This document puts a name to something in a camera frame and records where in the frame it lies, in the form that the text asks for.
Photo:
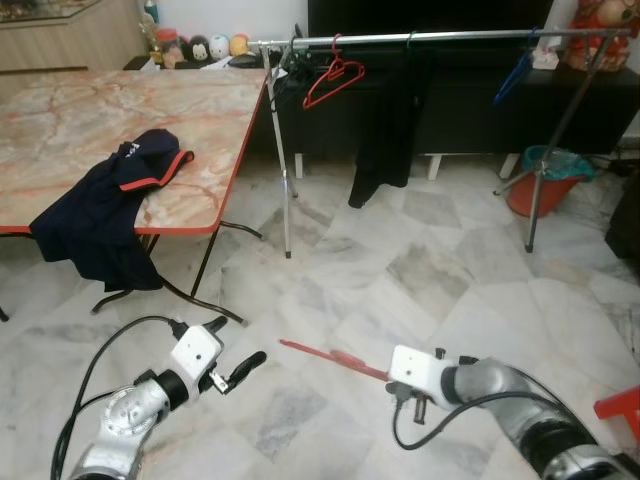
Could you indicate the silver metal clothes rack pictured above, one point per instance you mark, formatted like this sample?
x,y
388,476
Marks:
x,y
450,36

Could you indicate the black TV cabinet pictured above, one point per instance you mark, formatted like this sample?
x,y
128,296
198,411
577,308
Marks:
x,y
460,110

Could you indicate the red laughing Buddha statue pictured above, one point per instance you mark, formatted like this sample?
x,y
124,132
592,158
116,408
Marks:
x,y
605,40

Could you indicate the red plastic bucket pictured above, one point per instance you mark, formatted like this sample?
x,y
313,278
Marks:
x,y
545,197

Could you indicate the navy shirt red trim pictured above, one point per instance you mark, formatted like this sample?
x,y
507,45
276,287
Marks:
x,y
90,220

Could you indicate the black white round plush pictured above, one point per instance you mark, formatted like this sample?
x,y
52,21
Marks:
x,y
199,49

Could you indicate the light wooden sideboard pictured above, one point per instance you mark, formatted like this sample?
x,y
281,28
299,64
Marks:
x,y
60,45

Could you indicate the black clothes hanger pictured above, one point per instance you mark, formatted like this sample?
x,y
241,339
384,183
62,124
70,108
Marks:
x,y
285,85

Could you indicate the marble top folding table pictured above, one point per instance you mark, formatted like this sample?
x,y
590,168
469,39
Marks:
x,y
100,110

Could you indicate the green clothes hanger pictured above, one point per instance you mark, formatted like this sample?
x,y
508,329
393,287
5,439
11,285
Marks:
x,y
410,41

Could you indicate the orange round plush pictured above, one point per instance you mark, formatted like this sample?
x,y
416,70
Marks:
x,y
239,45

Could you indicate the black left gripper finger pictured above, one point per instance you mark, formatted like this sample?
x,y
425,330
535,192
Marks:
x,y
246,366
216,326

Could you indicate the black flat screen television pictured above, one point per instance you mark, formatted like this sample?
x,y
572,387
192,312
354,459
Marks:
x,y
430,15

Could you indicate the white pink tissue pack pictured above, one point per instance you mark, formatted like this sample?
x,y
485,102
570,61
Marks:
x,y
545,59

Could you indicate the coral pink clothes hanger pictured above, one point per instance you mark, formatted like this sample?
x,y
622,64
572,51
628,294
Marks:
x,y
340,358

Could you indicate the red clothes hanger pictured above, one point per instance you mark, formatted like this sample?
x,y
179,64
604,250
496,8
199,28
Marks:
x,y
318,85

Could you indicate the red plastic stool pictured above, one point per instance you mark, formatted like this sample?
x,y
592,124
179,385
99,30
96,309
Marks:
x,y
620,405

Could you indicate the blue clothes hanger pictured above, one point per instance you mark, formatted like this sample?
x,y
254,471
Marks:
x,y
511,80

